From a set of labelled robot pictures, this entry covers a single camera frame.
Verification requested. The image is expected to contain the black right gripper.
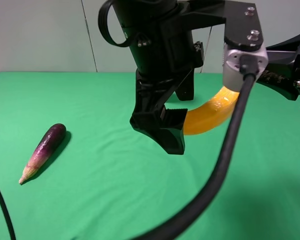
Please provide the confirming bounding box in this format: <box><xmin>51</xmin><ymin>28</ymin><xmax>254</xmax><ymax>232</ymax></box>
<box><xmin>257</xmin><ymin>34</ymin><xmax>300</xmax><ymax>101</ymax></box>

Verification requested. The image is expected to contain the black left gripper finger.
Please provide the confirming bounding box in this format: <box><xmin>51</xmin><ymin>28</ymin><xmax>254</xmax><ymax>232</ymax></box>
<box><xmin>130</xmin><ymin>82</ymin><xmax>188</xmax><ymax>155</ymax></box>

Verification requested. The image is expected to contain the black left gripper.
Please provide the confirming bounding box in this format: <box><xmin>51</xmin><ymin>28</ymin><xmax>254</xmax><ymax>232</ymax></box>
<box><xmin>114</xmin><ymin>0</ymin><xmax>205</xmax><ymax>121</ymax></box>

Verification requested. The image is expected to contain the yellow banana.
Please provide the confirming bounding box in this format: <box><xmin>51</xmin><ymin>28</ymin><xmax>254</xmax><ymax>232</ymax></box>
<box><xmin>183</xmin><ymin>86</ymin><xmax>239</xmax><ymax>136</ymax></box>

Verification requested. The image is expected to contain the green table cloth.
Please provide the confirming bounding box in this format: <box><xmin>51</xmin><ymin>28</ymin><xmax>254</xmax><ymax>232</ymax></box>
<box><xmin>0</xmin><ymin>72</ymin><xmax>300</xmax><ymax>240</ymax></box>

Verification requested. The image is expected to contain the purple eggplant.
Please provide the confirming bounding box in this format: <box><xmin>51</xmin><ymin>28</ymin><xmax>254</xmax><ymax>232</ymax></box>
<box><xmin>18</xmin><ymin>123</ymin><xmax>67</xmax><ymax>185</ymax></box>

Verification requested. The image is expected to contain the black cable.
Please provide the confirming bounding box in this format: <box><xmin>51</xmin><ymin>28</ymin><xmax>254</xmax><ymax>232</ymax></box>
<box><xmin>129</xmin><ymin>53</ymin><xmax>260</xmax><ymax>240</ymax></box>

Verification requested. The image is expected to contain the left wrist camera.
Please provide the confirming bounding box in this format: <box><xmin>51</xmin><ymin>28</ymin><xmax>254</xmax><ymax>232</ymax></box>
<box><xmin>222</xmin><ymin>0</ymin><xmax>269</xmax><ymax>92</ymax></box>

